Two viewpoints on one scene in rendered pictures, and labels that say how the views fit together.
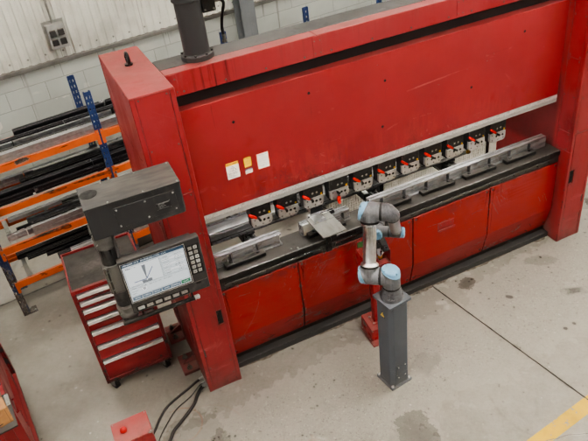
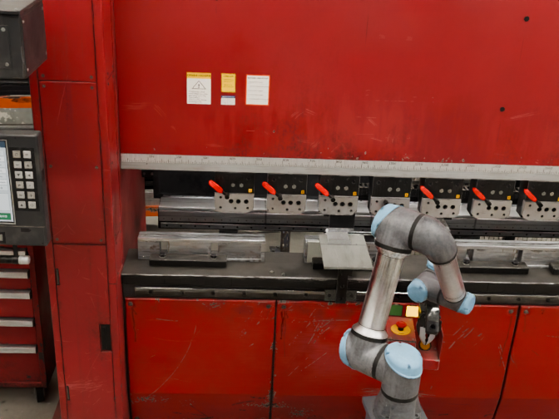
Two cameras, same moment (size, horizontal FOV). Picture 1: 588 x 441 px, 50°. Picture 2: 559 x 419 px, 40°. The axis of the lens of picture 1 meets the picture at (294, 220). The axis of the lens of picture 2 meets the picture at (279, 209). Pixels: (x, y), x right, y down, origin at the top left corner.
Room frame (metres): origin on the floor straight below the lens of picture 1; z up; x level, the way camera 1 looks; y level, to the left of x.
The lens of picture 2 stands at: (1.06, -0.78, 2.36)
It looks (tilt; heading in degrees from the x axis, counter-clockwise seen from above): 25 degrees down; 18
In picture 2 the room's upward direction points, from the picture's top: 3 degrees clockwise
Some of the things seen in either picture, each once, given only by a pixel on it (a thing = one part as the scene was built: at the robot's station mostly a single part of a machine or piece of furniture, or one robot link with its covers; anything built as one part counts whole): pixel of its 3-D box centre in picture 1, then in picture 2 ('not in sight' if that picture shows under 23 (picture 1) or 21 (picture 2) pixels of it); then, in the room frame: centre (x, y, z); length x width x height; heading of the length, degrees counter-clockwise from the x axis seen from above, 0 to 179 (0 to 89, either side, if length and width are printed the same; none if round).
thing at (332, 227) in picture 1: (325, 224); (344, 251); (3.60, -0.22, 1.00); 0.26 x 0.18 x 0.01; 21
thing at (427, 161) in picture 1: (430, 152); not in sight; (4.09, -1.08, 1.18); 0.15 x 0.09 x 0.17; 111
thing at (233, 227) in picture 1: (345, 186); (422, 218); (4.16, -0.43, 0.93); 2.30 x 0.14 x 0.10; 111
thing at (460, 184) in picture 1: (396, 205); (498, 273); (3.94, -0.79, 0.85); 3.00 x 0.21 x 0.04; 111
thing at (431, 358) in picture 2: (373, 254); (412, 335); (3.51, -0.53, 0.75); 0.20 x 0.16 x 0.18; 105
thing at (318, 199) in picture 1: (311, 194); (338, 191); (3.73, -0.14, 1.18); 0.15 x 0.09 x 0.17; 111
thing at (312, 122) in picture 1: (391, 104); (531, 75); (3.98, -0.77, 1.66); 3.00 x 0.08 x 0.80; 111
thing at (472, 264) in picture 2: (393, 204); (490, 267); (3.91, -0.75, 0.89); 0.30 x 0.05 x 0.03; 111
